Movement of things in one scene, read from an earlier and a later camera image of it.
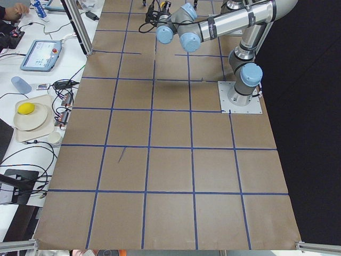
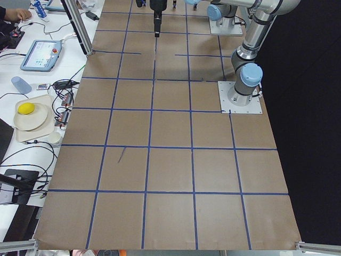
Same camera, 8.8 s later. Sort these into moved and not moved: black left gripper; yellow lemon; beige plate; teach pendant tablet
Moved: black left gripper
Not moved: teach pendant tablet; yellow lemon; beige plate
